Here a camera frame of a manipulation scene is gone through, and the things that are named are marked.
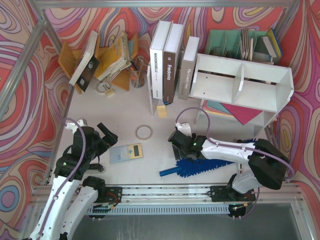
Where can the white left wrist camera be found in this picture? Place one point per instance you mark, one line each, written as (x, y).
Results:
(73, 125)

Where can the blue yellow folders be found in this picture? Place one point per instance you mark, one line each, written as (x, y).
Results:
(275, 42)

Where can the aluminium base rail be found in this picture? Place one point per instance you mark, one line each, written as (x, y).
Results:
(181, 199)

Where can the teal desk organizer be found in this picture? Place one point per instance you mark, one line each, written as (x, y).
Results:
(245, 44)

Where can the white book black cover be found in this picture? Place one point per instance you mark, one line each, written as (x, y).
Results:
(86, 63)

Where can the yellow worn books stack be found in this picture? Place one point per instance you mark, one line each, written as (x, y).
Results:
(114, 59)

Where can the teal paper sheets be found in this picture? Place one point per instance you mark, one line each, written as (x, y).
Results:
(216, 108)

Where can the white Mademoiselle book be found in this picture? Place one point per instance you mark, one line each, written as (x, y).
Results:
(156, 51)

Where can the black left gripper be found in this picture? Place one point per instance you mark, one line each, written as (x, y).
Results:
(104, 139)

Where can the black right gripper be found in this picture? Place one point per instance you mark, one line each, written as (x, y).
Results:
(176, 144)

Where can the clear pencil cup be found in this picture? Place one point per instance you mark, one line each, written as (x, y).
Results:
(137, 73)

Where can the brown Fredonia book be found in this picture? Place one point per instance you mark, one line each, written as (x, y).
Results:
(171, 54)

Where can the blue microfiber duster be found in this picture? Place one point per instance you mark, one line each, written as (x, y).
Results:
(214, 154)

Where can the yellow wooden book rack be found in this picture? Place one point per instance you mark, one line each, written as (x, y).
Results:
(68, 57)

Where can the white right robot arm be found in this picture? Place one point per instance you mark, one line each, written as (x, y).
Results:
(268, 167)

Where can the taupe Lonely Ones book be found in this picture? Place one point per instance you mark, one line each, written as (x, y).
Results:
(187, 67)

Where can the small wooden block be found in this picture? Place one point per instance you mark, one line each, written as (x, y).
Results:
(161, 111)

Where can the white wooden bookshelf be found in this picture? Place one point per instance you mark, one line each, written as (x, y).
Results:
(262, 88)

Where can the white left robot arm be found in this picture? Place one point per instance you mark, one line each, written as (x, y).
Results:
(71, 194)

